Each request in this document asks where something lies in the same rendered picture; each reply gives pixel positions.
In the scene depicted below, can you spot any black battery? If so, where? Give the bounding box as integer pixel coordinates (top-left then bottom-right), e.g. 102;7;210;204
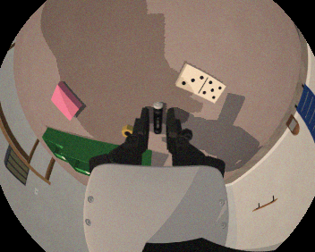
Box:
153;102;163;134

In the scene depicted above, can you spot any green rack of bins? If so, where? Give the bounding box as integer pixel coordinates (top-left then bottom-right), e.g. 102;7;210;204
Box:
42;127;152;176

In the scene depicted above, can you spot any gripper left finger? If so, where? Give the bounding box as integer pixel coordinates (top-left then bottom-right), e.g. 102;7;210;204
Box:
89;107;149;173

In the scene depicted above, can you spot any cream domino tile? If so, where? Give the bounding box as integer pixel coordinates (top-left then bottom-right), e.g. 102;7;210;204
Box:
175;63;226;103

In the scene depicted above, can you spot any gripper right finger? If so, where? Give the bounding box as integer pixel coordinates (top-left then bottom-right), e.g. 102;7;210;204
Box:
166;108;226;179

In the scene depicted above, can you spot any pink square pad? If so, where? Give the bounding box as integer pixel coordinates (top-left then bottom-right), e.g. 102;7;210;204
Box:
51;81;82;120

